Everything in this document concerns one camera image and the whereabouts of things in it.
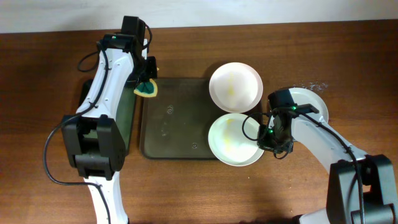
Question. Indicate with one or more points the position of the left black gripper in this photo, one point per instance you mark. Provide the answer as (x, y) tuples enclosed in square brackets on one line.
[(152, 74)]

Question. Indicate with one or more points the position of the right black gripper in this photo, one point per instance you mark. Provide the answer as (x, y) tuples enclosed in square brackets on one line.
[(263, 129)]

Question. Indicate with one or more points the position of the green yellow sponge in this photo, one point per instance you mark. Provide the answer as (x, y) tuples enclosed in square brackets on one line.
[(147, 89)]

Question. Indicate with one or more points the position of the white plate with yellow stain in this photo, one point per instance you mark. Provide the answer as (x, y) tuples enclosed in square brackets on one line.
[(231, 139)]

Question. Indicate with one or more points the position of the light grey plate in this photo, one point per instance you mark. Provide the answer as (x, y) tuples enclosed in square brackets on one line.
[(302, 96)]

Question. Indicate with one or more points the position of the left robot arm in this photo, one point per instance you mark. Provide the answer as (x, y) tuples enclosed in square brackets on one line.
[(97, 136)]

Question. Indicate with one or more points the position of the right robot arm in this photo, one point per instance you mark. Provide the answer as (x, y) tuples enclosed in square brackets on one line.
[(361, 187)]

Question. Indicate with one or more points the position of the small dark green tray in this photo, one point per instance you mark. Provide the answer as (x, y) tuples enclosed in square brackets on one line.
[(117, 101)]

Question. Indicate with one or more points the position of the large brown tray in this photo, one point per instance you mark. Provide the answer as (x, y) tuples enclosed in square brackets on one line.
[(176, 122)]

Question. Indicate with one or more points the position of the pinkish white plate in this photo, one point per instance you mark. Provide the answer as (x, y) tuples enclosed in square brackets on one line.
[(236, 87)]

